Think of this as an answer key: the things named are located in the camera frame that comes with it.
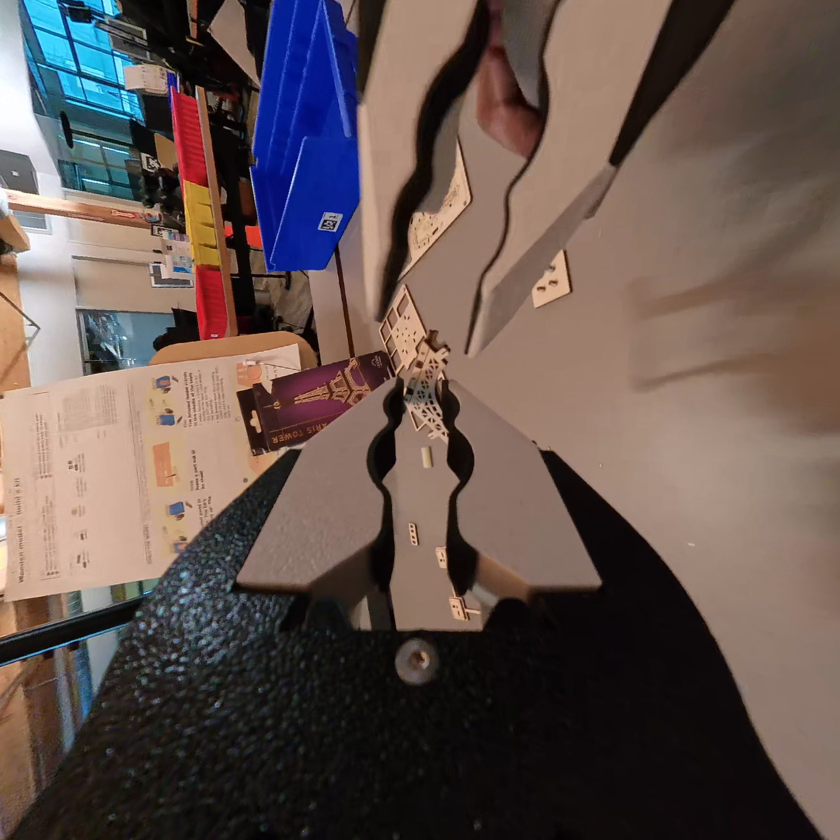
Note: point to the wooden tower model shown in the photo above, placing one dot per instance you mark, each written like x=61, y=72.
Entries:
x=426, y=407

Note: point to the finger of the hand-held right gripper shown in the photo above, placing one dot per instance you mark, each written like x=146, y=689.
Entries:
x=544, y=262
x=394, y=98

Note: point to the black metal bar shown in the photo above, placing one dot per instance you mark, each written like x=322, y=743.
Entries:
x=65, y=630

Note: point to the grey desk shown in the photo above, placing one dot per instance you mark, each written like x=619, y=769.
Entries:
x=689, y=459

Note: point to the large wooden parts sheet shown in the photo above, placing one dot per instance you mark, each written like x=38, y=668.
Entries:
x=453, y=190

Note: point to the red and yellow bin rack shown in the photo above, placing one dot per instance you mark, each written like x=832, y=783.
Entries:
x=210, y=295

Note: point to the blue plastic storage bin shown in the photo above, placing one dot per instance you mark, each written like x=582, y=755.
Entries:
x=302, y=197

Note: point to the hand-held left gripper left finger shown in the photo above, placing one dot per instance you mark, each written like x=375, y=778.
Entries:
x=315, y=518

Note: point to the small four-hole wooden square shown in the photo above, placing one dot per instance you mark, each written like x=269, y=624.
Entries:
x=561, y=295

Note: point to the double-square wooden piece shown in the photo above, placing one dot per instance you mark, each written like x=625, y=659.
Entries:
x=463, y=610

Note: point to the wooden sheet frame with cutouts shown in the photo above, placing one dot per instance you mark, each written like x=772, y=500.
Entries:
x=410, y=328

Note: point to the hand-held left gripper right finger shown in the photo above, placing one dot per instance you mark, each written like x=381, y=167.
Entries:
x=525, y=525

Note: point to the tiny wooden piece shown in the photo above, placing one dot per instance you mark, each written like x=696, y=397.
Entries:
x=427, y=458

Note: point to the person's right hand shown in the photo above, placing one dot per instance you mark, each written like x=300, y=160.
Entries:
x=505, y=124

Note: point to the purple tower kit package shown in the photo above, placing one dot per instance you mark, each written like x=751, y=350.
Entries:
x=308, y=420

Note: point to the paper instruction sheet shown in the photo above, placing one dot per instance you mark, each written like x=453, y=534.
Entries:
x=118, y=472

